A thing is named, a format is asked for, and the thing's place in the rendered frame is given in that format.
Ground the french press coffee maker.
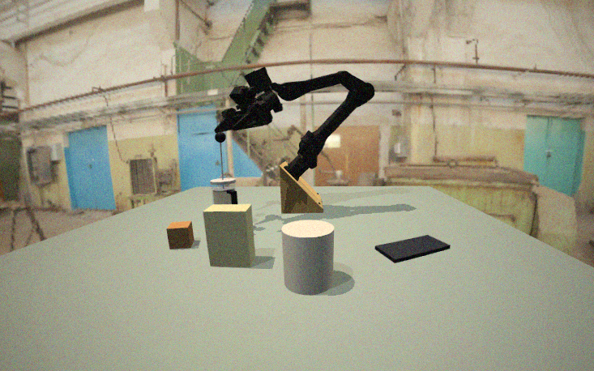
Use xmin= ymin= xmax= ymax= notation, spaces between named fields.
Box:
xmin=210 ymin=132 xmax=237 ymax=205

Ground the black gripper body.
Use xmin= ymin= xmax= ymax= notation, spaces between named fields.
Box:
xmin=222 ymin=96 xmax=273 ymax=126

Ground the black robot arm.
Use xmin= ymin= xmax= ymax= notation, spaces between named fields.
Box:
xmin=229 ymin=67 xmax=374 ymax=181

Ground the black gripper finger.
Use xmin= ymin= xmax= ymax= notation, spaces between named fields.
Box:
xmin=233 ymin=105 xmax=263 ymax=130
xmin=214 ymin=112 xmax=234 ymax=133

